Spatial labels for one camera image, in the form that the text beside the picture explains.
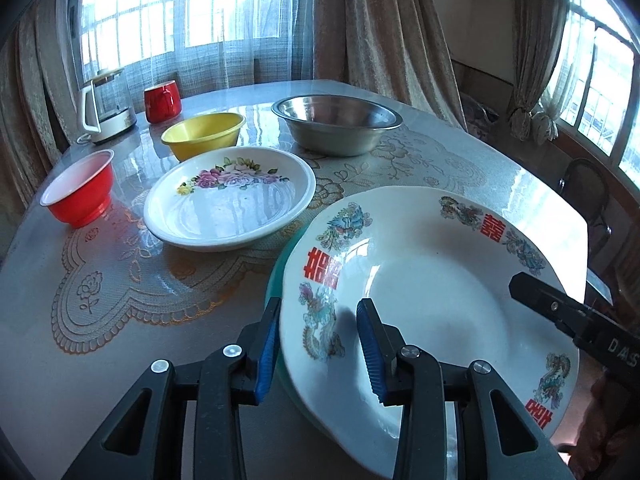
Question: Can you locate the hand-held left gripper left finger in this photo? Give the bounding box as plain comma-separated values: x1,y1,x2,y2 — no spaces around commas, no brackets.
62,296,283,480

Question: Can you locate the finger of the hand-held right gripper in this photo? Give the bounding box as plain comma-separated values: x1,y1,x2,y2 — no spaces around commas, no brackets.
508,272,590,343

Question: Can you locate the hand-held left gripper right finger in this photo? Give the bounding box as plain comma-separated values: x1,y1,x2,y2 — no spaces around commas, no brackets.
355,298,576,480

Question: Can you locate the teal plate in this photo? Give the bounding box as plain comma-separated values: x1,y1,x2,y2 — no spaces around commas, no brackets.
261,222,361,456

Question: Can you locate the white plate with red characters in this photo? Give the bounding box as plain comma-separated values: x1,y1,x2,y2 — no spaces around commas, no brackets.
278,186,586,479

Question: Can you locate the red bowl with white inside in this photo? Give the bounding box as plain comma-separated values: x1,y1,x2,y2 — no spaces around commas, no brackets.
39,149,115,229

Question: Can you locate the person's right hand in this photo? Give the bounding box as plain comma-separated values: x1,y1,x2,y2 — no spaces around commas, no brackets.
570,372,640,480

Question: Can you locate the dark metal chair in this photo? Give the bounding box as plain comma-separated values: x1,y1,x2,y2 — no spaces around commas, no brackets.
557,157,614,242

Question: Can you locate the white floral plate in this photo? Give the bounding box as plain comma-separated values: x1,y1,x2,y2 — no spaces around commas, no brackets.
143,146,317,253

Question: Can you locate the stainless steel bowl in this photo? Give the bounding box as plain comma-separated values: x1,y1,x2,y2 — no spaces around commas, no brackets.
271,95,404,157

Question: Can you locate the barred window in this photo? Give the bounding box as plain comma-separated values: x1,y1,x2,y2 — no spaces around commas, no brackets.
545,0,640,183
80,0,296,77

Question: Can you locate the yellow bowl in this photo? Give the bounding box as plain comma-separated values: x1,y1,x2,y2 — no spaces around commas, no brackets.
160,112,246,162

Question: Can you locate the beige tied curtain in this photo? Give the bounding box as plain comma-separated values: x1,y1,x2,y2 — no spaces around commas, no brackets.
509,0,576,142

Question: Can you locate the red enamel mug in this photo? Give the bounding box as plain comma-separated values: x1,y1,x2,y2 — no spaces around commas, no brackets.
144,80,182,124

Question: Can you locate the white glass electric kettle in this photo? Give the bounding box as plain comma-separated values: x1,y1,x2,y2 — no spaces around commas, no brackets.
81,67,138,145

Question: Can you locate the sheer white curtain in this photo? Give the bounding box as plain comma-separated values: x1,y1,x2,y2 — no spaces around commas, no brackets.
65,0,317,102

